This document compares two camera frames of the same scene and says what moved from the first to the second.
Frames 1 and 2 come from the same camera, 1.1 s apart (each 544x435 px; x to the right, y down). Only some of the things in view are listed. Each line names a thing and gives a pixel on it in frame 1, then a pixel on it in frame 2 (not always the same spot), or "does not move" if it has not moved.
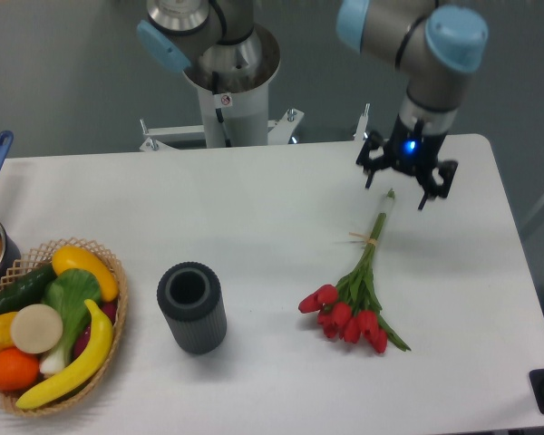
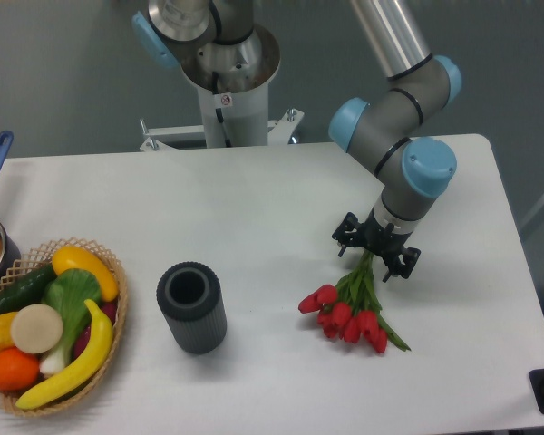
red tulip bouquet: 353,307 does not move
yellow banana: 90,363 does not move
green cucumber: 27,291 does not move
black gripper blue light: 412,150 -> 374,236
